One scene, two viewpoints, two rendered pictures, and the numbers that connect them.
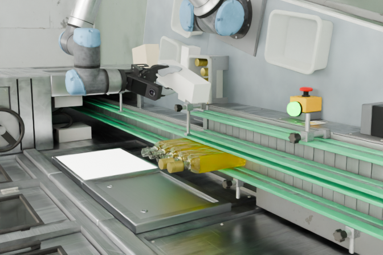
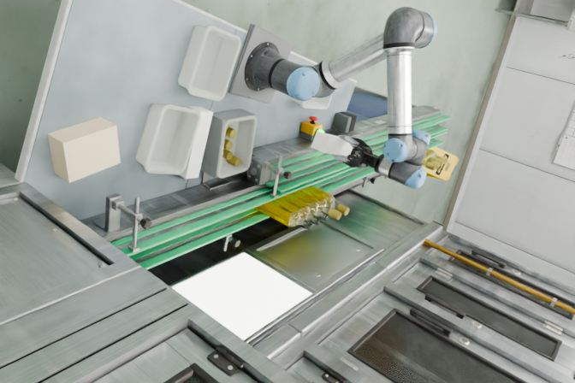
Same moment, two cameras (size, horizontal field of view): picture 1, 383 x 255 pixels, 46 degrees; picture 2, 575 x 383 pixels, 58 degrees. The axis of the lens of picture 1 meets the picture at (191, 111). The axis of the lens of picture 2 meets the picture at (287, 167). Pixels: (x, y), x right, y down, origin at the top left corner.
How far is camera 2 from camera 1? 2.94 m
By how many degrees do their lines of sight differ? 108
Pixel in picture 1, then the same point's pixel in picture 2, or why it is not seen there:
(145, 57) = (114, 147)
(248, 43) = (268, 93)
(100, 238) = (400, 268)
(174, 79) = (342, 147)
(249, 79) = (259, 125)
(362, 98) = (327, 113)
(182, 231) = not seen: hidden behind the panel
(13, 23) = not seen: outside the picture
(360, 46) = not seen: hidden behind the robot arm
